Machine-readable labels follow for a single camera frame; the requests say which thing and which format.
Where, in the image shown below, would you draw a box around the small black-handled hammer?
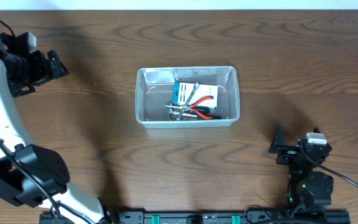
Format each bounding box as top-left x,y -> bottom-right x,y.
169,111 -> 222,120

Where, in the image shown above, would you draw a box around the red-handled pliers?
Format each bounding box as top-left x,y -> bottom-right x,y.
185,96 -> 213,115

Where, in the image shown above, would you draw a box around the black yellow screwdriver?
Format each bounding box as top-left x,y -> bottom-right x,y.
165,104 -> 211,114

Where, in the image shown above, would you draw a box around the silver combination wrench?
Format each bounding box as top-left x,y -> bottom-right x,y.
176,82 -> 200,121

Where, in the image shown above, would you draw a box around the clear plastic storage container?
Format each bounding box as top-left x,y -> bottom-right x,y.
135,66 -> 240,128

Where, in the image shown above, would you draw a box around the blue white screw box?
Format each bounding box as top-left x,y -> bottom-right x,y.
172,82 -> 218,109

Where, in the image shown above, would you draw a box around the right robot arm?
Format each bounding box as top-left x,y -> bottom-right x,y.
268,126 -> 334,209

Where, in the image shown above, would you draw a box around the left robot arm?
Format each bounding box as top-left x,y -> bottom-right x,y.
0,30 -> 116,223

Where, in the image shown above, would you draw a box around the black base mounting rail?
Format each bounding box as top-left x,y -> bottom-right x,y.
39,210 -> 351,224

